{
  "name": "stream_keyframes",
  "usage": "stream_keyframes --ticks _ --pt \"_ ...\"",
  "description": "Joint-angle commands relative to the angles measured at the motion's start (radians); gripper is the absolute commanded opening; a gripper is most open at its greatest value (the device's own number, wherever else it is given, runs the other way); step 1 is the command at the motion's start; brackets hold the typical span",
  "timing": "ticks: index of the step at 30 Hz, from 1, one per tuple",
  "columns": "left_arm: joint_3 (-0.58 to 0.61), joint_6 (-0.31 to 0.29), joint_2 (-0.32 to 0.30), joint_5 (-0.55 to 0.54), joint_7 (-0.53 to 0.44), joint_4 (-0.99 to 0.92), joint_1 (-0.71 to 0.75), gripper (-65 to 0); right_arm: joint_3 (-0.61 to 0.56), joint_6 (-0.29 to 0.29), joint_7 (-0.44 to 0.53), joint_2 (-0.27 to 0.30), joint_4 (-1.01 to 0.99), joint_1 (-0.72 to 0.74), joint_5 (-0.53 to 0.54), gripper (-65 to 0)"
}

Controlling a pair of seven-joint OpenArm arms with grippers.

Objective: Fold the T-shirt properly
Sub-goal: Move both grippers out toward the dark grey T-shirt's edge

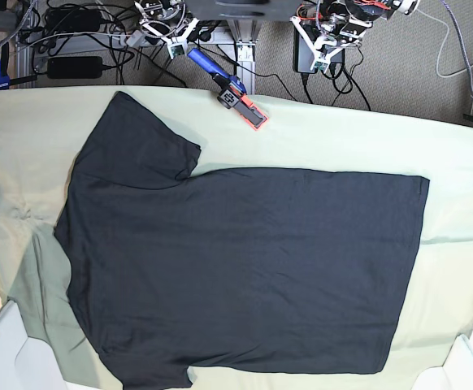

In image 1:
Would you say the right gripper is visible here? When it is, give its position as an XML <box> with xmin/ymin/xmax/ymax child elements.
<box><xmin>137</xmin><ymin>7</ymin><xmax>199</xmax><ymax>49</ymax></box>

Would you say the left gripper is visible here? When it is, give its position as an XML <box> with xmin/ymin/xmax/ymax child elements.
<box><xmin>291</xmin><ymin>13</ymin><xmax>373</xmax><ymax>61</ymax></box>

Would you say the dark navy T-shirt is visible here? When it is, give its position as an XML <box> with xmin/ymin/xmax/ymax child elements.
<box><xmin>54</xmin><ymin>92</ymin><xmax>429</xmax><ymax>389</ymax></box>

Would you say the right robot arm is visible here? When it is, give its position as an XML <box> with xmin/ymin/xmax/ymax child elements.
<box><xmin>134</xmin><ymin>1</ymin><xmax>199</xmax><ymax>58</ymax></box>

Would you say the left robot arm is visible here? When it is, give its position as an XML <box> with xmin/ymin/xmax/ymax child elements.
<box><xmin>290</xmin><ymin>0</ymin><xmax>419</xmax><ymax>69</ymax></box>

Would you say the black power brick pair left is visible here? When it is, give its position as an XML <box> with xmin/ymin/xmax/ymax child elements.
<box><xmin>293</xmin><ymin>28</ymin><xmax>318</xmax><ymax>74</ymax></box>

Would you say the white power strip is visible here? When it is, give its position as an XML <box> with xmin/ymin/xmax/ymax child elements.
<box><xmin>109</xmin><ymin>31</ymin><xmax>147</xmax><ymax>49</ymax></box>

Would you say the blue orange bar clamp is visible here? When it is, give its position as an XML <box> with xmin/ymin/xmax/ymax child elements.
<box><xmin>188</xmin><ymin>48</ymin><xmax>268</xmax><ymax>130</ymax></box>

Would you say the black power adapter left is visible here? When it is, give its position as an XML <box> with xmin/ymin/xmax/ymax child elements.
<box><xmin>46</xmin><ymin>56</ymin><xmax>103</xmax><ymax>80</ymax></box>

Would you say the light green table cloth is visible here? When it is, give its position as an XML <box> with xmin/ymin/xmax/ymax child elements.
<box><xmin>0</xmin><ymin>86</ymin><xmax>473</xmax><ymax>389</ymax></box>

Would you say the white bin lower right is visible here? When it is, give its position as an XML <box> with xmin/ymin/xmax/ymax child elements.
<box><xmin>411</xmin><ymin>335</ymin><xmax>473</xmax><ymax>390</ymax></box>

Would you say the white bin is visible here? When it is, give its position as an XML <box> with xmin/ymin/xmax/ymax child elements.
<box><xmin>411</xmin><ymin>335</ymin><xmax>473</xmax><ymax>390</ymax></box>
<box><xmin>0</xmin><ymin>301</ymin><xmax>67</xmax><ymax>389</ymax></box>

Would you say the white bin lower left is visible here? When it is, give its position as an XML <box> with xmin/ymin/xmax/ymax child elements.
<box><xmin>0</xmin><ymin>301</ymin><xmax>67</xmax><ymax>389</ymax></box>

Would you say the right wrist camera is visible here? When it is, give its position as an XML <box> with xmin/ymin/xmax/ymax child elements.
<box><xmin>167</xmin><ymin>41</ymin><xmax>188</xmax><ymax>59</ymax></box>

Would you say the aluminium frame post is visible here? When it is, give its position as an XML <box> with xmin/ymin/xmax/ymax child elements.
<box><xmin>228</xmin><ymin>19</ymin><xmax>262</xmax><ymax>95</ymax></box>

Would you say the white grey cable right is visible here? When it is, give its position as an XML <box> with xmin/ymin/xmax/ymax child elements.
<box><xmin>414</xmin><ymin>0</ymin><xmax>473</xmax><ymax>102</ymax></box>

